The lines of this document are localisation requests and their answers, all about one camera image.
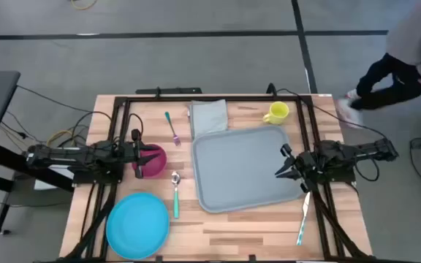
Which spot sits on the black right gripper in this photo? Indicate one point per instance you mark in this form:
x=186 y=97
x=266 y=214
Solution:
x=307 y=166

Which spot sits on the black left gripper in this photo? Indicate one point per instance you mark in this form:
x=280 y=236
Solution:
x=132 y=153

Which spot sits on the magenta bowl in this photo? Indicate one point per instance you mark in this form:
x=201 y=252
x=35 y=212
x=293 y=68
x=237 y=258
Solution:
x=157 y=168

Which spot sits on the grey plastic tray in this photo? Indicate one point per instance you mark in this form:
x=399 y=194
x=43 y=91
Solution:
x=239 y=171

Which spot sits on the yellow mug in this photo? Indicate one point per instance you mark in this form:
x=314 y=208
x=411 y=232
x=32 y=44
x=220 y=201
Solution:
x=279 y=111

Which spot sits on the grey cloth napkin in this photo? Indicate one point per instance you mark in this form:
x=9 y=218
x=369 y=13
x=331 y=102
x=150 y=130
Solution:
x=208 y=117

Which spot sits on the blue plate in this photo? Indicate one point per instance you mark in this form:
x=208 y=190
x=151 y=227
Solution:
x=137 y=226

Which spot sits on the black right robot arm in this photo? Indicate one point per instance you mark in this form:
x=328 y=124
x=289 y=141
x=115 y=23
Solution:
x=360 y=151

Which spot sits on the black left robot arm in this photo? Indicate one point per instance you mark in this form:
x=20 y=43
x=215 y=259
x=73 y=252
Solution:
x=68 y=155

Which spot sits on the black mounting bar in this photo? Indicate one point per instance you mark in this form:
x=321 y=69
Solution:
x=174 y=90

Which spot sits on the white paper sheet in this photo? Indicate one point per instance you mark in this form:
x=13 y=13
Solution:
x=46 y=184

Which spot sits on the person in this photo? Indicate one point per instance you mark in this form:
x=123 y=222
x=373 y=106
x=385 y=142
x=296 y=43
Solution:
x=415 y=36

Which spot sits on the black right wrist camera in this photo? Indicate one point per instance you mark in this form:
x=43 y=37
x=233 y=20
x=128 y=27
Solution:
x=305 y=187

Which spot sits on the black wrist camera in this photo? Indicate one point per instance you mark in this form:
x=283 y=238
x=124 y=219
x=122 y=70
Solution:
x=135 y=135
x=305 y=187

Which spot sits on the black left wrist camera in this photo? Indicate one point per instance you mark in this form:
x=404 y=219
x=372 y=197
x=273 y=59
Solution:
x=135 y=135

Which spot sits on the black metal frame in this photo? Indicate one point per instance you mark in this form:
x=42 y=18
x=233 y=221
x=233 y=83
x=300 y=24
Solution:
x=214 y=98

